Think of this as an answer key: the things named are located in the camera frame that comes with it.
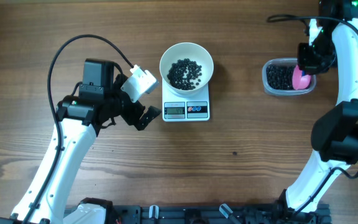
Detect white digital kitchen scale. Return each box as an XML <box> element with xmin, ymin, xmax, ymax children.
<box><xmin>162</xmin><ymin>82</ymin><xmax>210</xmax><ymax>122</ymax></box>

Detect pink scoop blue handle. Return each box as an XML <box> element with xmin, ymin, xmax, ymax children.
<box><xmin>292</xmin><ymin>65</ymin><xmax>311</xmax><ymax>90</ymax></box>

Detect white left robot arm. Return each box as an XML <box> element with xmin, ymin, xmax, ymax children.
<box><xmin>0</xmin><ymin>58</ymin><xmax>161</xmax><ymax>223</ymax></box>

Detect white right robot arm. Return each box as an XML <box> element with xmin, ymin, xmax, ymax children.
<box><xmin>275</xmin><ymin>1</ymin><xmax>358</xmax><ymax>221</ymax></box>

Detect black beans in bowl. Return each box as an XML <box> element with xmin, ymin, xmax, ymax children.
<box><xmin>167</xmin><ymin>58</ymin><xmax>203</xmax><ymax>91</ymax></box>

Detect white bowl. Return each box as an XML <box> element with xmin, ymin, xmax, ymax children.
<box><xmin>159</xmin><ymin>42</ymin><xmax>214</xmax><ymax>96</ymax></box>

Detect black beans in container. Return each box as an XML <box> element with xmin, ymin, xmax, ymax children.
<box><xmin>266</xmin><ymin>65</ymin><xmax>295</xmax><ymax>90</ymax></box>

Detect clear plastic bean container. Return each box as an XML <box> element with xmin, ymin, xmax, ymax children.
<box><xmin>262</xmin><ymin>58</ymin><xmax>316</xmax><ymax>96</ymax></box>

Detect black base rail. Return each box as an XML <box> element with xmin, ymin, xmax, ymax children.
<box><xmin>63</xmin><ymin>203</ymin><xmax>332</xmax><ymax>224</ymax></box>

